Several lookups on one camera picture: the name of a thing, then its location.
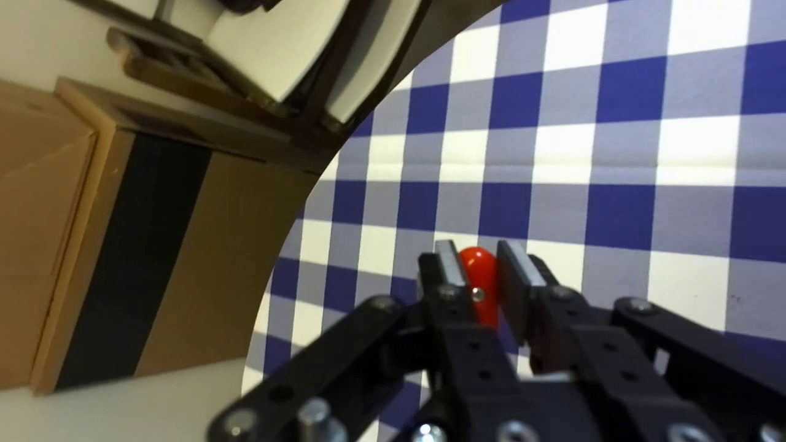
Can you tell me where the metal spoon red handle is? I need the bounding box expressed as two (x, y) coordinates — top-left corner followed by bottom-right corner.
(459, 245), (499, 330)

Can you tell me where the brown wooden cabinet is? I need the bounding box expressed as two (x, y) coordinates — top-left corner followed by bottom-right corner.
(0, 78), (323, 395)

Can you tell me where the blue white checkered tablecloth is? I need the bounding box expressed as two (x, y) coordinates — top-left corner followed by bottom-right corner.
(237, 0), (786, 442)

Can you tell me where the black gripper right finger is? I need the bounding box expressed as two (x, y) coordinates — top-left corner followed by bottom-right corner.
(495, 240), (786, 442)

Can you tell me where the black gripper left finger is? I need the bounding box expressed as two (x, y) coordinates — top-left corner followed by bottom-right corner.
(206, 240), (602, 442)

